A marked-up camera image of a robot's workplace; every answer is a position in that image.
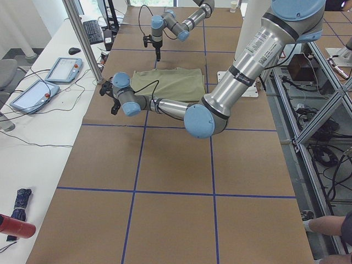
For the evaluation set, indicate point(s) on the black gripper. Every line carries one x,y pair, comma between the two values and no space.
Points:
157,47
115,104

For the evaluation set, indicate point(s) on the olive green long-sleeve shirt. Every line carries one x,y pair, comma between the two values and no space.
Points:
179,84

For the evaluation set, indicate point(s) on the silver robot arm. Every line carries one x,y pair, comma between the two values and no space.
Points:
284,22
180,30

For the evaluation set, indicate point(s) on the far teach pendant tablet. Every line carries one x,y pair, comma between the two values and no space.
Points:
64,70

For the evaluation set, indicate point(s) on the teach pendant tablet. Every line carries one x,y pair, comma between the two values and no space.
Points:
35,97
64,70

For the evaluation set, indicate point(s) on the black keyboard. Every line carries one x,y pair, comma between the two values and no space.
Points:
93,31

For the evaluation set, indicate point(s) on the black computer mouse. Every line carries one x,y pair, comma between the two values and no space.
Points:
73,50

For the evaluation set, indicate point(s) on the near teach pendant tablet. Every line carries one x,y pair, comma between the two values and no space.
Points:
35,97

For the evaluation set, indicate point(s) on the paper cup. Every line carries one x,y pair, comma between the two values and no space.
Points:
233,6

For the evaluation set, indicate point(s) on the folded dark blue umbrella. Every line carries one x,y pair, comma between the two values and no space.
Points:
20,205

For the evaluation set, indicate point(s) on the red cylindrical bottle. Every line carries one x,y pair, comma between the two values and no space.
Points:
16,228

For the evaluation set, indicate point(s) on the person legs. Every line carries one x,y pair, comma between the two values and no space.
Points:
332,226

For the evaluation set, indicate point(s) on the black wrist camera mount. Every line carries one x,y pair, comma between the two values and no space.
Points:
106,89
147,39

